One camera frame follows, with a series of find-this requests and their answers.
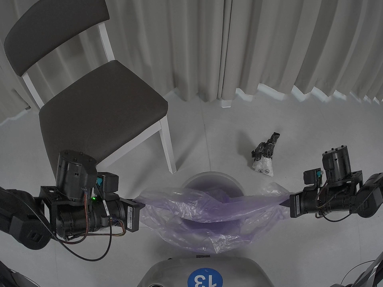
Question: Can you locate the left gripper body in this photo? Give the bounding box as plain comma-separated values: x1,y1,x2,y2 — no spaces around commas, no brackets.
89,198,142,233

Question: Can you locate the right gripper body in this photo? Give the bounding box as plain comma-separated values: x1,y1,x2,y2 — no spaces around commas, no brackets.
289,191,330,219

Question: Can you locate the purple plastic bag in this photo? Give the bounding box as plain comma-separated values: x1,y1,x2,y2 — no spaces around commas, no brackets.
138,182,295,255

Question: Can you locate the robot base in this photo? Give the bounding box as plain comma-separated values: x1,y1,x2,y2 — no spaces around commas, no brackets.
140,254,273,287

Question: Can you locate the crumpled black plastic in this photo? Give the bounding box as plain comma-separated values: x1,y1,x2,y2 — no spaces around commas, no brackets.
251,133,280,162

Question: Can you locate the white trash bin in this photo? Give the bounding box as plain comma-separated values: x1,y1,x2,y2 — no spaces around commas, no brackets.
179,171,246,238

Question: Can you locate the white printed wrapper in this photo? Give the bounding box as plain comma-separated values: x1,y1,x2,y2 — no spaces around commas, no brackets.
252,156,274,177

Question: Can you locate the grey padded white chair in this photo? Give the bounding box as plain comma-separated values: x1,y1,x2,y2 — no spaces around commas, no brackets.
4,0,177,175

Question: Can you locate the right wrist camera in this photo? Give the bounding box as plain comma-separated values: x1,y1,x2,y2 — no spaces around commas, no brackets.
303,168,325,192

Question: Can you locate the black cable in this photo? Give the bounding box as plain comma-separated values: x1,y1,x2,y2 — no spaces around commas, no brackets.
341,260,374,287
55,220,114,262
322,211,353,223

